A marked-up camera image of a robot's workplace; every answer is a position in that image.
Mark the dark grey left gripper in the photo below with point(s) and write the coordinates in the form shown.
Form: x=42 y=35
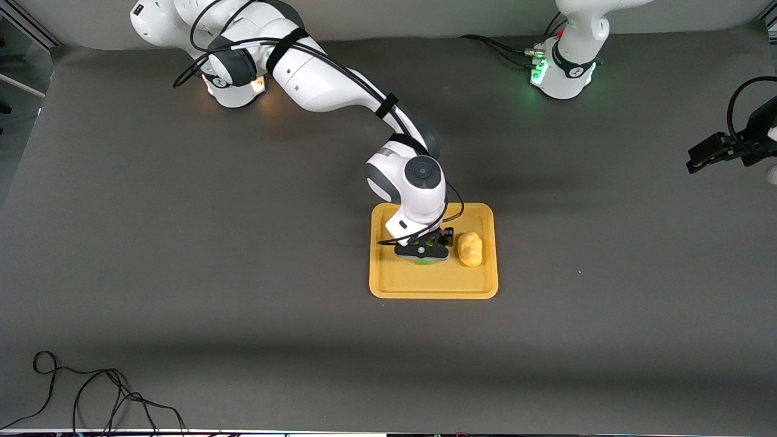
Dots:
x=748 y=144

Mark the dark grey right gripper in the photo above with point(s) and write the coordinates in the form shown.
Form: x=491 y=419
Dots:
x=445 y=237

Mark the green apple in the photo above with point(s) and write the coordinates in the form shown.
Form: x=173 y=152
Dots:
x=425 y=262

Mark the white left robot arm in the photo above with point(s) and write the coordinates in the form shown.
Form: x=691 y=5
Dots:
x=573 y=54

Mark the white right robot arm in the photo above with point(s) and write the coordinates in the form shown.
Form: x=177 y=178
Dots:
x=322 y=79

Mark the yellow plastic tray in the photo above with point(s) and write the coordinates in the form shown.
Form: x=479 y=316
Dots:
x=425 y=282

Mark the dark grey table mat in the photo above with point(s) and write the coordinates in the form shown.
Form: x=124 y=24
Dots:
x=273 y=243

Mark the thin white rod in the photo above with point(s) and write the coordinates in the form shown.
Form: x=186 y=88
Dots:
x=24 y=85

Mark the aluminium frame rail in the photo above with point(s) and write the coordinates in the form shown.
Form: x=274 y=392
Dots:
x=30 y=30

